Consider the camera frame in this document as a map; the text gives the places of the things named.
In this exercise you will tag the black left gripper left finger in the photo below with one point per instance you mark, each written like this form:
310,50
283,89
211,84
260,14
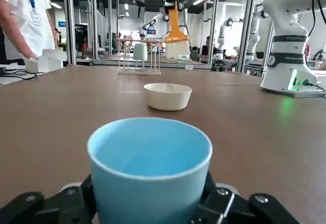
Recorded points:
51,208

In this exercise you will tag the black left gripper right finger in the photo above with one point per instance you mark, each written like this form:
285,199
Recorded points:
242,208

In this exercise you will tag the orange brush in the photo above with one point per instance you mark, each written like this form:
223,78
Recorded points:
175,30

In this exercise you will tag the blue cup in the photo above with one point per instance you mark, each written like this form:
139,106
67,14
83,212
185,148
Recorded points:
150,188

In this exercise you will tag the green cup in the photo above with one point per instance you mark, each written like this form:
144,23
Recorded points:
140,51

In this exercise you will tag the person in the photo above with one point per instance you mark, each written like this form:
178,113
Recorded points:
210,48
28,12

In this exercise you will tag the cream bowl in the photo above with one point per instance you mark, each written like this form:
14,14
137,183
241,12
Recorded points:
168,99

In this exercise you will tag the white cardboard box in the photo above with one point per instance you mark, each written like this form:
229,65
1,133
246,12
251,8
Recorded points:
51,62

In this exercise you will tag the small white box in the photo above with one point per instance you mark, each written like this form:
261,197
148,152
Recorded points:
31,65

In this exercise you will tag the aluminium frame post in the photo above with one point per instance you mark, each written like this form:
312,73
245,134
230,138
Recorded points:
245,25
70,21

